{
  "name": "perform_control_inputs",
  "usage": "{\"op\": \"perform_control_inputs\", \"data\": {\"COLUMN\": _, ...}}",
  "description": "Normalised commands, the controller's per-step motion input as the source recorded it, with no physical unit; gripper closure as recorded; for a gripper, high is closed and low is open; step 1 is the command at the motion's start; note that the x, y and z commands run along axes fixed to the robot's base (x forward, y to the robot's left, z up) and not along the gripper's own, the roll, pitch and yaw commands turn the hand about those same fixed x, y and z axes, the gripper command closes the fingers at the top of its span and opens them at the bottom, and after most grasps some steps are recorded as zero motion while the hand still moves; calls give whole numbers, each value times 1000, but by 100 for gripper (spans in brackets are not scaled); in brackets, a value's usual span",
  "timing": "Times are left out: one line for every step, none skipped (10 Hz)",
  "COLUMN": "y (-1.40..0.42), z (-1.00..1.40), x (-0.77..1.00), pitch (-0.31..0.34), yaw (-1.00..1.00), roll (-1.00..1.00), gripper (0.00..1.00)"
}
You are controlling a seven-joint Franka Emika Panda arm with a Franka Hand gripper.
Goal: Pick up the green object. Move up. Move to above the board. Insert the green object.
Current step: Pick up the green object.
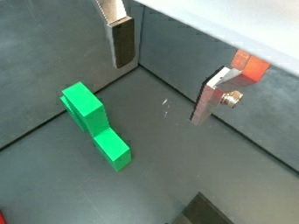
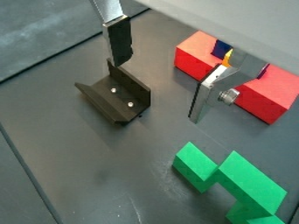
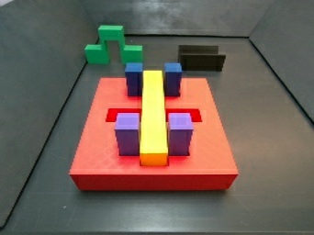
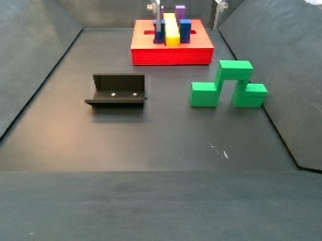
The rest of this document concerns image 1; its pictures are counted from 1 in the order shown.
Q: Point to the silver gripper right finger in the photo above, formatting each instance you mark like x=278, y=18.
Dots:
x=218, y=91

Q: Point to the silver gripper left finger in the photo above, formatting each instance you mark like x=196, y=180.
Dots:
x=120, y=30

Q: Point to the green zigzag block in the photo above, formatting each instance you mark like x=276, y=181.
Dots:
x=88, y=112

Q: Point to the red puzzle board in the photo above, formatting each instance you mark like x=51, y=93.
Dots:
x=2, y=218

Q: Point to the black angle bracket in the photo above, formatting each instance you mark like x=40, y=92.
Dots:
x=202, y=212

